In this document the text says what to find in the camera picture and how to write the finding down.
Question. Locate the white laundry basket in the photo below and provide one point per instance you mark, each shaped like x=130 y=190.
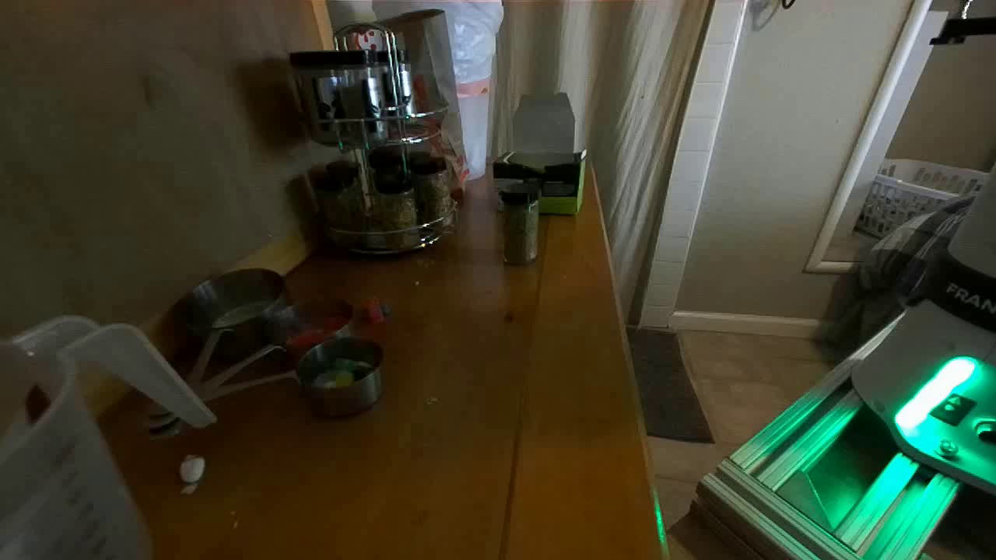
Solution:
x=934 y=173

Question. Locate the wooden dresser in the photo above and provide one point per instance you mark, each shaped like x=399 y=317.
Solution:
x=468 y=416

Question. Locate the green tea box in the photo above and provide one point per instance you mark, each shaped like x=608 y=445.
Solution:
x=562 y=197

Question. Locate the beige curtain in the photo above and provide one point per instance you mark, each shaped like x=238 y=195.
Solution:
x=644 y=126

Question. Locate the clear plastic measuring jug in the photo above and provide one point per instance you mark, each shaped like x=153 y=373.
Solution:
x=63 y=488

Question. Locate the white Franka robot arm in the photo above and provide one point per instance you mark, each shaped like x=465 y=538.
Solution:
x=934 y=353

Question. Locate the dark floor mat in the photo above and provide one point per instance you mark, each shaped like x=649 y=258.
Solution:
x=672 y=390

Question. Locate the small steel measuring cup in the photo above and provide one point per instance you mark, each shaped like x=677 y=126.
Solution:
x=342 y=379

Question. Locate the white door frame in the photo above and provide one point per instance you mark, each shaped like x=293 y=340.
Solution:
x=874 y=134

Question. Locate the wooden backboard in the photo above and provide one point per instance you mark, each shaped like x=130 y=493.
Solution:
x=134 y=158

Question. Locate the grey plaid cloth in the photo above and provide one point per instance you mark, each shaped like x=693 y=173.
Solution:
x=892 y=268

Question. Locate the small white object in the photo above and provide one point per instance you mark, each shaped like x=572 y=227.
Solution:
x=192 y=470

